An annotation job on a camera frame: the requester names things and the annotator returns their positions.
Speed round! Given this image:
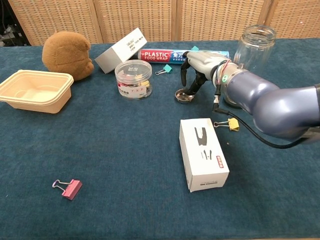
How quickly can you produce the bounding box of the wicker folding screen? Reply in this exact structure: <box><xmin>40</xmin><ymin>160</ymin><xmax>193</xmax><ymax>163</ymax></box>
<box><xmin>7</xmin><ymin>0</ymin><xmax>320</xmax><ymax>47</ymax></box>

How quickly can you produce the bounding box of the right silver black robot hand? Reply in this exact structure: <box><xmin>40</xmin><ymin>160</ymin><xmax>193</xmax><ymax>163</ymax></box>
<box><xmin>180</xmin><ymin>50</ymin><xmax>232</xmax><ymax>97</ymax></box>

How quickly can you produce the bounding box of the white box with stapler print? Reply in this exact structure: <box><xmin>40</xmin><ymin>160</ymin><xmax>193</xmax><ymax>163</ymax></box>
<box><xmin>178</xmin><ymin>117</ymin><xmax>230</xmax><ymax>193</ymax></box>

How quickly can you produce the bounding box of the beige plastic food container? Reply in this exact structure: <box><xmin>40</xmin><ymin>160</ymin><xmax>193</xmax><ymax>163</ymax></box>
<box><xmin>0</xmin><ymin>69</ymin><xmax>75</xmax><ymax>115</ymax></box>

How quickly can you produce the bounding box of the plastic food wrap roll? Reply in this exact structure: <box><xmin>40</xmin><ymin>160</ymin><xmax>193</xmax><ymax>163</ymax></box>
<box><xmin>136</xmin><ymin>48</ymin><xmax>231</xmax><ymax>67</ymax></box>

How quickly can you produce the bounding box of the tall clear glass jar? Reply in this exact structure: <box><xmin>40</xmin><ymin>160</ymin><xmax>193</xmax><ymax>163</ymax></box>
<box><xmin>223</xmin><ymin>24</ymin><xmax>277</xmax><ymax>110</ymax></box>

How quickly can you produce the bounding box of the blue tablecloth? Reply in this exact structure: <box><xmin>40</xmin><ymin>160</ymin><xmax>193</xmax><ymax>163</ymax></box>
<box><xmin>0</xmin><ymin>37</ymin><xmax>320</xmax><ymax>240</ymax></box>

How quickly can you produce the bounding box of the clear round jar of clips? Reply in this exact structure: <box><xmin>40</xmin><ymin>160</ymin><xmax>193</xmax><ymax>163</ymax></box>
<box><xmin>114</xmin><ymin>60</ymin><xmax>153</xmax><ymax>101</ymax></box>

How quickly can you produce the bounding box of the small metal lid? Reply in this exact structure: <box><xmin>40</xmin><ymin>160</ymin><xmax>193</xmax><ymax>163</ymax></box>
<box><xmin>174</xmin><ymin>88</ymin><xmax>196</xmax><ymax>104</ymax></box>

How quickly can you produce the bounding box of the brown plush toy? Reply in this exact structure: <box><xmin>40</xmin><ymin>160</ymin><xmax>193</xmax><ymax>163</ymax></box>
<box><xmin>41</xmin><ymin>31</ymin><xmax>95</xmax><ymax>81</ymax></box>

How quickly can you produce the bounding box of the yellow binder clip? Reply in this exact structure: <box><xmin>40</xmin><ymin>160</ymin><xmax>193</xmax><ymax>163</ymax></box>
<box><xmin>213</xmin><ymin>117</ymin><xmax>240</xmax><ymax>132</ymax></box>

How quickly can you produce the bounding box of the dark background equipment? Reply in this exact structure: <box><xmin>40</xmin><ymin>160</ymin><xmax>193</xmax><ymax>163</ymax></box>
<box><xmin>0</xmin><ymin>0</ymin><xmax>32</xmax><ymax>47</ymax></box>

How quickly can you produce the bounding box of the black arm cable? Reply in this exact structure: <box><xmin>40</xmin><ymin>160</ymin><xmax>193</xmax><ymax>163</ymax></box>
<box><xmin>211</xmin><ymin>83</ymin><xmax>320</xmax><ymax>150</ymax></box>

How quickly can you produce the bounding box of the white box with text label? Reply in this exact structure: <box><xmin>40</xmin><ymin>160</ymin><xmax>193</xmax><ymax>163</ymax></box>
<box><xmin>94</xmin><ymin>27</ymin><xmax>148</xmax><ymax>75</ymax></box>

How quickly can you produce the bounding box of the pink binder clip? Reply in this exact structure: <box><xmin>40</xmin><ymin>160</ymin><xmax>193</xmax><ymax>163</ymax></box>
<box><xmin>51</xmin><ymin>178</ymin><xmax>83</xmax><ymax>201</ymax></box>

